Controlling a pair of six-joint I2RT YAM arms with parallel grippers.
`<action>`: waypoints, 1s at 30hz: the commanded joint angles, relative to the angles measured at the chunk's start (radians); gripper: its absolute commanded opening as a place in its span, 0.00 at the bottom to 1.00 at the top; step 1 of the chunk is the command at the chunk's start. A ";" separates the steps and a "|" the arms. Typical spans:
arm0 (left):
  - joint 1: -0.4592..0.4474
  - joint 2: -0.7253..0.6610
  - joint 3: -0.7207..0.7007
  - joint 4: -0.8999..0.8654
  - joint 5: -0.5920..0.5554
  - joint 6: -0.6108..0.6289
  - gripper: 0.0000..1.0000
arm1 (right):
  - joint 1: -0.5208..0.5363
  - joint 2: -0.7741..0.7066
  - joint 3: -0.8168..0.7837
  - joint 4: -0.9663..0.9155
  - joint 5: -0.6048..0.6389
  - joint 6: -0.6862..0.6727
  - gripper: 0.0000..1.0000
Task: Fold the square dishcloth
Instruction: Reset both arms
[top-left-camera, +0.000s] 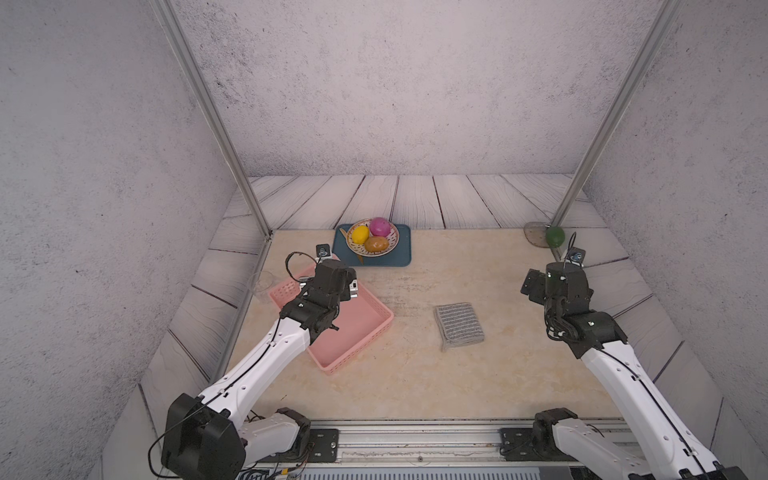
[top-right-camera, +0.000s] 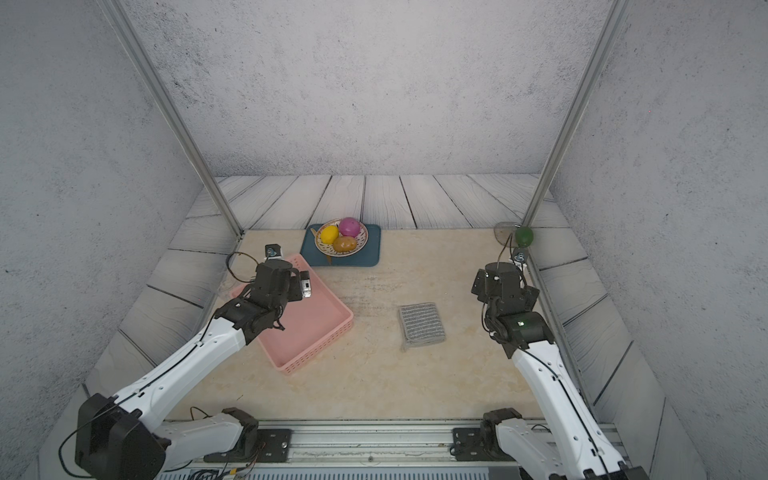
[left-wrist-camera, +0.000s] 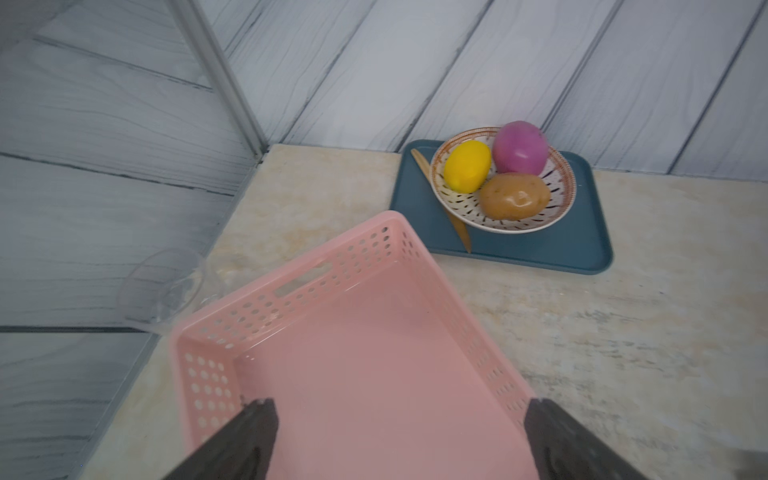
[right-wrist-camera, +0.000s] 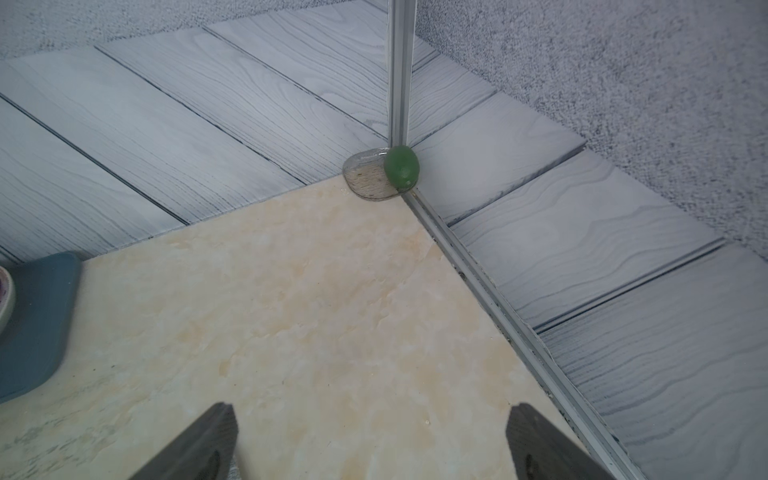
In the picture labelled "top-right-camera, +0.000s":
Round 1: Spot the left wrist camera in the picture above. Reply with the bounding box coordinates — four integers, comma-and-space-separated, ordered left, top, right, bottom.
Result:
264, 244, 283, 261

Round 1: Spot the grey striped square dishcloth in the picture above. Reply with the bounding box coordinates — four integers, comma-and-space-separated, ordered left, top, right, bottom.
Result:
398, 302, 446, 351

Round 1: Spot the patterned round plate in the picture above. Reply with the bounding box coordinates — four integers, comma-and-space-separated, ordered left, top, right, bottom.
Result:
310, 217, 370, 258

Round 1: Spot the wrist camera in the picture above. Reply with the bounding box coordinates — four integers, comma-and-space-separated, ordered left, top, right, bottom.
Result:
511, 248, 528, 270
264, 244, 283, 261

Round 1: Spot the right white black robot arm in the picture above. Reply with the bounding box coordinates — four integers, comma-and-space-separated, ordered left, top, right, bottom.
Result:
471, 261, 648, 479

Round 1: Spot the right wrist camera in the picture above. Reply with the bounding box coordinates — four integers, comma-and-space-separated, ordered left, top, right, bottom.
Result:
511, 248, 528, 270

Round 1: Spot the aluminium front rail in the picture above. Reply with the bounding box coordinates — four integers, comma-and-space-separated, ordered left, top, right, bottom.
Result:
107, 419, 637, 480

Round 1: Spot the clear glass bowl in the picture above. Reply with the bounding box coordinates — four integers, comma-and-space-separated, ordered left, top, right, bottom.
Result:
493, 222, 521, 245

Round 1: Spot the left aluminium frame post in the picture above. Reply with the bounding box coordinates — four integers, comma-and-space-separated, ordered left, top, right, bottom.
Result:
98, 0, 245, 239

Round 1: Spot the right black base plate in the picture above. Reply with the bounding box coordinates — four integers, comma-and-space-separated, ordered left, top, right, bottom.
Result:
449, 427, 507, 462

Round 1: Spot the yellow lemon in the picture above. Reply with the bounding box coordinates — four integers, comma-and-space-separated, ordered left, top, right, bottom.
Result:
318, 224, 339, 245

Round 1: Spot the right aluminium frame post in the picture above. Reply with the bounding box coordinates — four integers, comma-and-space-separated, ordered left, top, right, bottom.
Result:
522, 0, 631, 227

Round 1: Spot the brown potato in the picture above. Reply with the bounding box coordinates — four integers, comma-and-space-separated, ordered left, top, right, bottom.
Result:
332, 236, 358, 253

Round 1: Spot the aluminium frame post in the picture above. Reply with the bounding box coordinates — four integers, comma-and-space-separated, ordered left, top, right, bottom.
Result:
98, 0, 245, 239
522, 0, 631, 227

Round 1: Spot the magenta round fruit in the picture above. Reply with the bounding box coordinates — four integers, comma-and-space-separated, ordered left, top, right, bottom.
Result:
338, 217, 362, 238

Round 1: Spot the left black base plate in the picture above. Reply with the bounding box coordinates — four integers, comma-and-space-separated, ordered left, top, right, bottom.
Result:
203, 428, 293, 464

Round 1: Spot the teal placemat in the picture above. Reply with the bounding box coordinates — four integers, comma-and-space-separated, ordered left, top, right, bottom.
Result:
300, 218, 381, 267

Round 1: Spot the green ball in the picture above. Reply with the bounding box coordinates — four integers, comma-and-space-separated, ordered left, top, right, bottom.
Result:
514, 226, 535, 249

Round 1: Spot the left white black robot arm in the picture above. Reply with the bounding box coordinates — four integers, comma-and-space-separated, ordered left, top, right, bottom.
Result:
68, 257, 312, 479

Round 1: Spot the pink plastic basket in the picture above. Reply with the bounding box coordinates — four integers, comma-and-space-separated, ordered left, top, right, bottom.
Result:
257, 254, 354, 375

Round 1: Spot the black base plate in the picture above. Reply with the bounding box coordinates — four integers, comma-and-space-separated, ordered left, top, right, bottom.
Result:
203, 428, 293, 464
449, 427, 507, 462

